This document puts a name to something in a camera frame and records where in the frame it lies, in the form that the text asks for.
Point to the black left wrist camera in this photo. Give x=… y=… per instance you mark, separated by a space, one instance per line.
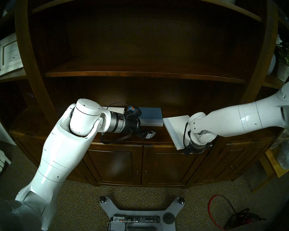
x=133 y=111

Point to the blue book with grey spine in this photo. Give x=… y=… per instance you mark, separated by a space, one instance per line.
x=151 y=113

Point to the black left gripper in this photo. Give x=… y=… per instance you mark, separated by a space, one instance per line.
x=133 y=124

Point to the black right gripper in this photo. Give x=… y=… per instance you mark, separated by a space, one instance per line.
x=187 y=151

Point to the green plant in white pot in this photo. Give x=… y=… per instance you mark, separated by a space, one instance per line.
x=283 y=72

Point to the yellow wooden table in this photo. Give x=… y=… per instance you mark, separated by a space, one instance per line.
x=272 y=163

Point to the grey robot mobile base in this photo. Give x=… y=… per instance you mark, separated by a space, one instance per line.
x=144 y=211

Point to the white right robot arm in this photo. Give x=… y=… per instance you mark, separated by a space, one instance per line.
x=243 y=117

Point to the grey electronics box with ports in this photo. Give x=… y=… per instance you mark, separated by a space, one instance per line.
x=137 y=219

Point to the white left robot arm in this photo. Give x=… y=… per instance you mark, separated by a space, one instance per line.
x=62 y=148

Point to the round white vase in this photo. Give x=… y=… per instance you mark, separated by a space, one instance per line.
x=271 y=64

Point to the white flower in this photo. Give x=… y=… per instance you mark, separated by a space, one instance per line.
x=279 y=40

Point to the white book with barcode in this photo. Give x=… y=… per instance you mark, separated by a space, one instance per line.
x=119 y=110

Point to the white framed certificate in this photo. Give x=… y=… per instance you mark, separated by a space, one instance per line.
x=10 y=53

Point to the large white book grey spine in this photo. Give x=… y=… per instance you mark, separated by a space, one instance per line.
x=175 y=129

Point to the dark wooden bookshelf cabinet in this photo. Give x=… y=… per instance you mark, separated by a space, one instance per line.
x=144 y=40

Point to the clear glass jar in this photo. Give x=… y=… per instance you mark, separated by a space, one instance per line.
x=281 y=139

